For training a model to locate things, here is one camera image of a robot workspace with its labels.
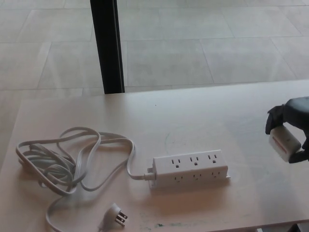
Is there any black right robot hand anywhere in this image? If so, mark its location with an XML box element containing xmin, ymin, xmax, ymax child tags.
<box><xmin>265</xmin><ymin>96</ymin><xmax>309</xmax><ymax>164</ymax></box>

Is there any white square charger plug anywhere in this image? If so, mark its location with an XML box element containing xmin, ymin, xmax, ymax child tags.
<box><xmin>268</xmin><ymin>125</ymin><xmax>302</xmax><ymax>162</ymax></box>

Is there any white six-outlet power strip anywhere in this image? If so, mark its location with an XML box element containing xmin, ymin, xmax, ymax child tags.
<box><xmin>144</xmin><ymin>149</ymin><xmax>232</xmax><ymax>190</ymax></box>

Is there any black vertical frame post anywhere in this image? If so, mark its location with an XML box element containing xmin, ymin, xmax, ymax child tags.
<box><xmin>89</xmin><ymin>0</ymin><xmax>125</xmax><ymax>94</ymax></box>

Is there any white flat power cord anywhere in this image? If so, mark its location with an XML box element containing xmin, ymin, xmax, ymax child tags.
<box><xmin>14</xmin><ymin>125</ymin><xmax>155</xmax><ymax>232</ymax></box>

